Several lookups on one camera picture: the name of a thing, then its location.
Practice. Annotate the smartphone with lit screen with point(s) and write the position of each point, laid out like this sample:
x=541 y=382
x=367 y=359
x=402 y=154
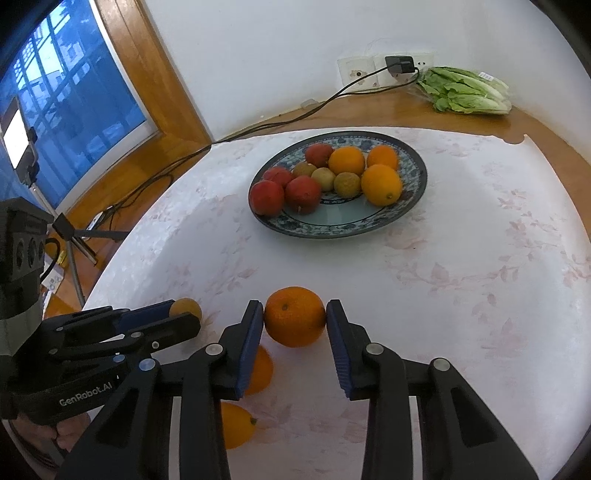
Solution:
x=16 y=136

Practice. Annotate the orange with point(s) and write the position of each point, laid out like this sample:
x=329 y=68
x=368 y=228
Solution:
x=261 y=371
x=381 y=184
x=238 y=424
x=346 y=160
x=382 y=156
x=295 y=316

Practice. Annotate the white wall power socket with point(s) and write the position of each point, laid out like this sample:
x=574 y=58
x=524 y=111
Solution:
x=425 y=62

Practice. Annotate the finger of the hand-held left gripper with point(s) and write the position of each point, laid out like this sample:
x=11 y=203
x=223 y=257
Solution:
x=175 y=328
x=147 y=314

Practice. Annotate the blue floral ceramic plate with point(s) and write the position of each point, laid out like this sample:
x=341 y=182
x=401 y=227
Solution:
x=332 y=217

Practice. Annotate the small white block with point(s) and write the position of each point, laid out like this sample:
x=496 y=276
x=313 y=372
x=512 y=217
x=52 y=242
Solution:
x=308 y=104

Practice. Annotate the bagged romaine lettuce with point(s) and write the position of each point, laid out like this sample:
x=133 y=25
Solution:
x=466 y=90

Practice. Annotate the small brown longan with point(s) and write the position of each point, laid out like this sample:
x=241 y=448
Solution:
x=304 y=169
x=189 y=308
x=347 y=183
x=323 y=180

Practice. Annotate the person's left hand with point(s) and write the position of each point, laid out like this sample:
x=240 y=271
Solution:
x=51 y=434

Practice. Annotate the black plug-in charger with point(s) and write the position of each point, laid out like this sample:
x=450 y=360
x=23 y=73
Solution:
x=399 y=63

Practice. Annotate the white floral tablecloth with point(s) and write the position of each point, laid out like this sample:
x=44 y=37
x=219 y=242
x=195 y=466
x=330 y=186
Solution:
x=461 y=277

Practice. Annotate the wooden framed window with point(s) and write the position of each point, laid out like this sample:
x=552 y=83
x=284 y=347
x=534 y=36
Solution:
x=152 y=69

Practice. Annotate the black tripod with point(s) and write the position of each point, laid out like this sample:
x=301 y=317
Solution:
x=64 y=228

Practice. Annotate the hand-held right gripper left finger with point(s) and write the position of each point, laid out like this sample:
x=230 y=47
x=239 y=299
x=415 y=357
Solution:
x=247 y=353

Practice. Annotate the white box with print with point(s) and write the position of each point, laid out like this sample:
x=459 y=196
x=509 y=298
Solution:
x=53 y=281

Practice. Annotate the white wall socket with hole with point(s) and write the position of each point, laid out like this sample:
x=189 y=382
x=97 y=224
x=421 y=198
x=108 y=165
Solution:
x=355 y=74

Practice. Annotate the red apple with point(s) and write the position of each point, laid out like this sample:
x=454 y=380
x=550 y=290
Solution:
x=267 y=198
x=302 y=194
x=319 y=154
x=277 y=175

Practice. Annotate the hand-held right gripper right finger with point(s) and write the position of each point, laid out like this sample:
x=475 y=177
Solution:
x=339 y=353

